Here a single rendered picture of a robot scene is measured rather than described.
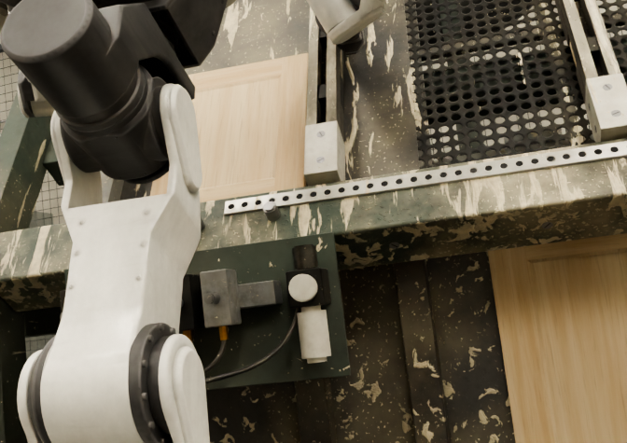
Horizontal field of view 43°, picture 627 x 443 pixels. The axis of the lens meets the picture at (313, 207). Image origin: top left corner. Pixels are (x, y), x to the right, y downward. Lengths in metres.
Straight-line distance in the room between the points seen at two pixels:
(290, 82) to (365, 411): 0.69
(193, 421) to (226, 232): 0.55
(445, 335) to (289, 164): 0.45
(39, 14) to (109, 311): 0.34
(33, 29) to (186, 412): 0.46
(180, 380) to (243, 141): 0.79
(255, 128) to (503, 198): 0.55
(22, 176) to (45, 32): 0.90
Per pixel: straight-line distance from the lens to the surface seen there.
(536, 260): 1.57
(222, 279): 1.28
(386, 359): 1.60
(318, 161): 1.43
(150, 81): 1.04
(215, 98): 1.73
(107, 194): 1.61
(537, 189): 1.35
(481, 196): 1.35
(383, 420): 1.62
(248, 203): 1.43
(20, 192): 1.80
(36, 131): 1.90
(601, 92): 1.47
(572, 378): 1.58
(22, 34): 0.96
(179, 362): 0.91
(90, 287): 0.98
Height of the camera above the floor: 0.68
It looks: 8 degrees up
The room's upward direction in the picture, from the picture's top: 7 degrees counter-clockwise
